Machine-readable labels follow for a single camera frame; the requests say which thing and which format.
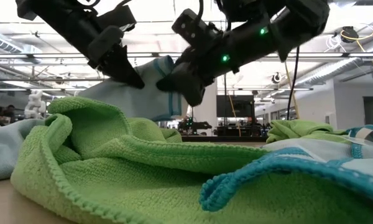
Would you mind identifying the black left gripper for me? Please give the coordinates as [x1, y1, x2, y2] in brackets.
[65, 14, 146, 90]

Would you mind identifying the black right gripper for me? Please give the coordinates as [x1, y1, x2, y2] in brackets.
[157, 34, 252, 108]

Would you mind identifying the blue microfiber towel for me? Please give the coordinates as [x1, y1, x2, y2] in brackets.
[77, 55, 189, 123]
[199, 124, 373, 214]
[0, 118, 52, 183]

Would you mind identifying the green microfiber towel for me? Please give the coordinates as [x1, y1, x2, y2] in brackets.
[9, 96, 373, 224]
[266, 119, 351, 144]

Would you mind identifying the white pillar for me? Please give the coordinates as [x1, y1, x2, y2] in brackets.
[186, 79, 219, 136]

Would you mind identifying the black monitor screen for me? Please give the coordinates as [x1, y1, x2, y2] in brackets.
[216, 95, 256, 118]

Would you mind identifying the dark equipment table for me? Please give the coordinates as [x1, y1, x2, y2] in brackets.
[216, 117, 268, 138]

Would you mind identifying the white robot figure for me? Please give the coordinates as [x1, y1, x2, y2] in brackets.
[24, 90, 47, 119]

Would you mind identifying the person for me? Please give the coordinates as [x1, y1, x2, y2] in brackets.
[1, 104, 18, 124]

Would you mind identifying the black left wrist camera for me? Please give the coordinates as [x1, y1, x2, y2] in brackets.
[94, 4, 138, 34]

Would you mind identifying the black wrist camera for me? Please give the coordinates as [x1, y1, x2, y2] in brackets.
[171, 8, 224, 48]
[94, 4, 138, 34]

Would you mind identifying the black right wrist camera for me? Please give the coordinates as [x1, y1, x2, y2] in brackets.
[171, 8, 224, 48]

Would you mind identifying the yellow cable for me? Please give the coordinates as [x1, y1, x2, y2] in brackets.
[283, 60, 301, 121]

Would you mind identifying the black hanging arm cable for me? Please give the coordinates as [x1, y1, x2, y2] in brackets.
[285, 45, 301, 121]

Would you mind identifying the white hanging cable coil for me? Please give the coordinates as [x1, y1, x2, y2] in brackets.
[325, 34, 341, 52]

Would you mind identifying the black ceiling cable reel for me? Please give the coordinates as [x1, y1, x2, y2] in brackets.
[340, 26, 360, 40]

